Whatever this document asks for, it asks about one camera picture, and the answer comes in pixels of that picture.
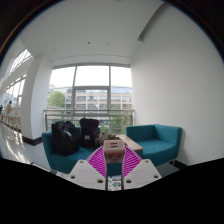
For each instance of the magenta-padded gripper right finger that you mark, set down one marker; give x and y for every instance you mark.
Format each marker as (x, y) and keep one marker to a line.
(143, 173)

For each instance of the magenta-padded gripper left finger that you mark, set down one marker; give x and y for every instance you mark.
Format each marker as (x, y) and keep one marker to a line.
(85, 173)

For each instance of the teal two-seat sofa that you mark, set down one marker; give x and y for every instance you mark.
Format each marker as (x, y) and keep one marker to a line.
(63, 161)

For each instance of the colourful sticker sheet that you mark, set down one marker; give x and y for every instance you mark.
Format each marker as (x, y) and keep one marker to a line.
(114, 183)

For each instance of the teal wood-topped side table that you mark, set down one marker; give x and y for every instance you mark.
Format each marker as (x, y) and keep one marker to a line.
(133, 143)

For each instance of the large black bag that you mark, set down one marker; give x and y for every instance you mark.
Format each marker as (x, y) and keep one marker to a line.
(65, 138)

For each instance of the black backpack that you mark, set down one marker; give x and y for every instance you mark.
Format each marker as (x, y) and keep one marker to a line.
(89, 132)

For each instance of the brown jacket bundle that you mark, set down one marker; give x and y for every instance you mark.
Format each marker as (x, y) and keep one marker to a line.
(108, 137)

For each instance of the metal window railing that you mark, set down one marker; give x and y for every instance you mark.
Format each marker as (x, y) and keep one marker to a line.
(60, 111)

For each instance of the row of wooden chairs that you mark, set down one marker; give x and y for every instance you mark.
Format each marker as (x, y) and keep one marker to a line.
(11, 121)

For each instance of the person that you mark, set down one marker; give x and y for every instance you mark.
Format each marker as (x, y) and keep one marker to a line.
(9, 107)

